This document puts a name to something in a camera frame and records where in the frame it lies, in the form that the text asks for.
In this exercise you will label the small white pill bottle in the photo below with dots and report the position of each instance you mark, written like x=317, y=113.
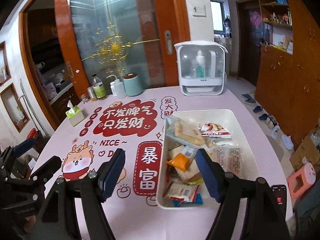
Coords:
x=112, y=87

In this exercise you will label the white plastic storage bin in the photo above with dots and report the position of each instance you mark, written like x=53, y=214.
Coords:
x=192, y=176

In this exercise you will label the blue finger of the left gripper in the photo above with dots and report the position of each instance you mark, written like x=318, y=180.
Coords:
x=46, y=167
x=10, y=154

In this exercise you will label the small glass jar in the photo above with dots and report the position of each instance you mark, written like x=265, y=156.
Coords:
x=85, y=98

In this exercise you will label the clear bread snack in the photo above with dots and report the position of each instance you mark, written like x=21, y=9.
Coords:
x=229, y=158

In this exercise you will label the red white small snack pack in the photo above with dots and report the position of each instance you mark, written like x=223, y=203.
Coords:
x=182, y=192

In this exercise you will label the pink plastic stool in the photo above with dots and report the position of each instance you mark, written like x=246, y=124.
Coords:
x=301, y=181

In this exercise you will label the metal tin can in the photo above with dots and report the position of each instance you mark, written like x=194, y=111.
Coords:
x=92, y=94

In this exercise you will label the orange white snack pack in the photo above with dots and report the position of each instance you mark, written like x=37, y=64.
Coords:
x=183, y=157

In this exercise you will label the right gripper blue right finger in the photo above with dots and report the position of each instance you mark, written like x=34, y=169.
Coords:
x=212, y=174

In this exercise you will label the white wall switch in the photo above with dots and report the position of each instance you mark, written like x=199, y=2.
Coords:
x=198, y=10

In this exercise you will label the translucent white squeeze bottle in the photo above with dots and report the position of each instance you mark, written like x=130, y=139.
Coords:
x=120, y=90

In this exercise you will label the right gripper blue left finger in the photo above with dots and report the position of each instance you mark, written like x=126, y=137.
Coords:
x=109, y=173

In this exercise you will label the mint green canister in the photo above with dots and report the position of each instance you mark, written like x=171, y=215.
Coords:
x=132, y=84

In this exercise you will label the orange framed glass door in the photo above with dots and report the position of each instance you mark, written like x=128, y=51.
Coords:
x=103, y=38

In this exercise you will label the black smartphone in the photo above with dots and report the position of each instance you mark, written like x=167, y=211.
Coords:
x=280, y=193

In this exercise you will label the clear bottle green label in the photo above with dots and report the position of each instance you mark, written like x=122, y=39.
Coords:
x=98, y=87

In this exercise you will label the wooden shelf cabinet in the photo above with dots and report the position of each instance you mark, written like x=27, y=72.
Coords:
x=288, y=83

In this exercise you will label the red date snack pack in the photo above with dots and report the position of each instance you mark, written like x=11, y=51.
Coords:
x=213, y=130

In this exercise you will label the green tissue box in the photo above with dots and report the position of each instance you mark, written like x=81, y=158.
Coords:
x=74, y=114

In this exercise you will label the white cosmetic storage box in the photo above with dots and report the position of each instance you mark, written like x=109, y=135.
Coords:
x=201, y=67

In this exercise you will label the yellow Fuji bread pack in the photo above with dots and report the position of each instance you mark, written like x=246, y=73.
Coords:
x=185, y=133

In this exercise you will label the cardboard box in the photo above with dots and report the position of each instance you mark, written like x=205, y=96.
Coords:
x=307, y=152

